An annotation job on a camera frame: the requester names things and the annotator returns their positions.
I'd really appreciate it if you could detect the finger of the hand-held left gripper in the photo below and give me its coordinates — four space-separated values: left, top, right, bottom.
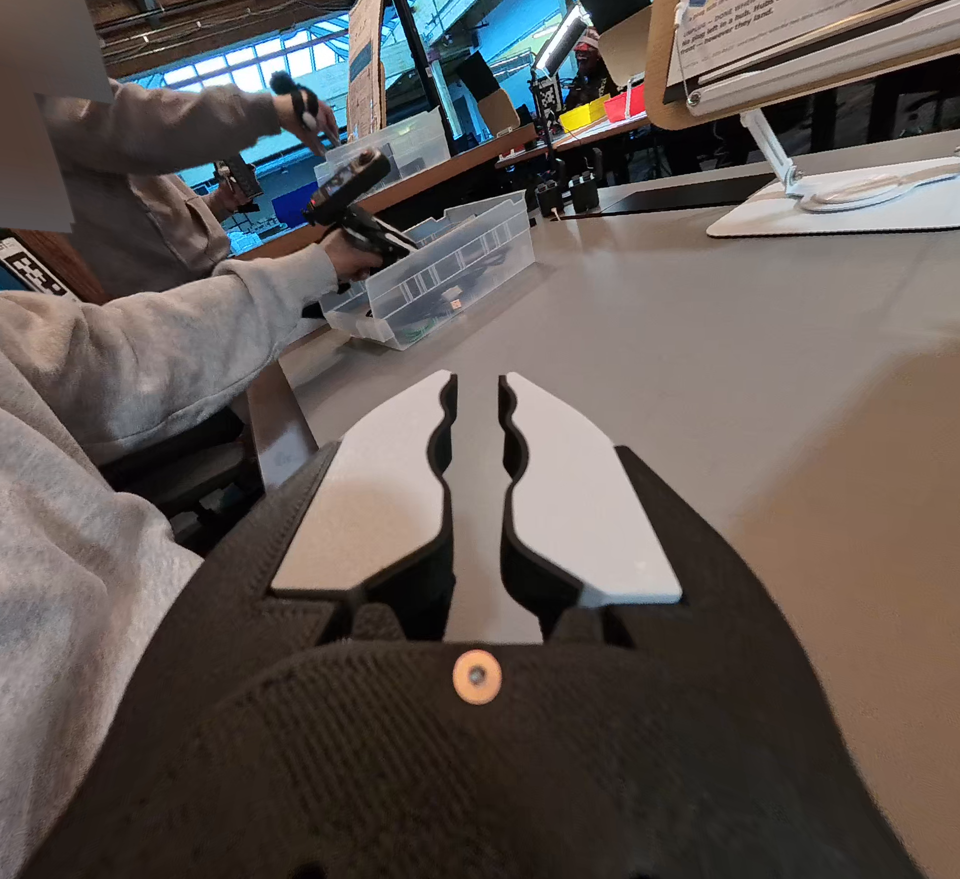
367 215 421 271

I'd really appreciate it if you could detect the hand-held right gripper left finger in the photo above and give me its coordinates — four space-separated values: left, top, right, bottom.
268 367 460 595

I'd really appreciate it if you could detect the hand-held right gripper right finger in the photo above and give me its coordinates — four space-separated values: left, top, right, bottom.
497 371 685 610

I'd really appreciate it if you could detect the clear plastic storage bin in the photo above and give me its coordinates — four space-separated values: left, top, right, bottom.
318 190 538 352

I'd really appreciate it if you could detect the person's left hand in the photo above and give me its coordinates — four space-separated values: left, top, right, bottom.
318 226 385 289

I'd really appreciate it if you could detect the blue plastic bin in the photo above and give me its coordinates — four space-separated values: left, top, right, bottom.
270 192 320 229

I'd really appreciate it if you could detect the cardboard sheet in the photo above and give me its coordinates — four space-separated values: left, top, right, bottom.
346 0 389 139

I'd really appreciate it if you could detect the tan rounded board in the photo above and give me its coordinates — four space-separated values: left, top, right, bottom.
476 90 524 136

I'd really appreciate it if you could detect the black pole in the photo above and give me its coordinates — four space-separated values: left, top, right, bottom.
363 0 459 138

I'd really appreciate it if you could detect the small black board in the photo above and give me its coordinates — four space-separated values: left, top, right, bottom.
457 50 501 102

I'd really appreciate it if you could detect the black office chair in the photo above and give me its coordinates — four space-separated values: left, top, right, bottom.
97 406 265 546

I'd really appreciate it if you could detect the small fiducial tag stand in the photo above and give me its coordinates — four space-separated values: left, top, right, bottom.
528 72 567 179

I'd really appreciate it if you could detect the distant wooden workbench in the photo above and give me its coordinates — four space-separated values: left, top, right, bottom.
495 112 652 169

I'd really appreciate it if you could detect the small yellow bin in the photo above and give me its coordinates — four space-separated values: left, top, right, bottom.
558 99 610 134

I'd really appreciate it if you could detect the LED light panel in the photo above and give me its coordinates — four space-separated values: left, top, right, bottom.
532 3 591 75

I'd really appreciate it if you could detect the small red bin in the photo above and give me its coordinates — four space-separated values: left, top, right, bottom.
603 84 648 124

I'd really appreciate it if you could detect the black desk mat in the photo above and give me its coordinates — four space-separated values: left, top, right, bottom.
551 174 777 220

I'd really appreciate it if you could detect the cardboard piece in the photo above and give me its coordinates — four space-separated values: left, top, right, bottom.
596 5 655 91

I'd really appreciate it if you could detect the framed fiducial tag sign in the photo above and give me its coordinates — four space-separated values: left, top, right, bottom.
0 234 80 301

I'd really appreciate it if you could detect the instruction sheet on white stand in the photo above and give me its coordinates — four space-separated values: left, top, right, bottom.
706 106 960 239

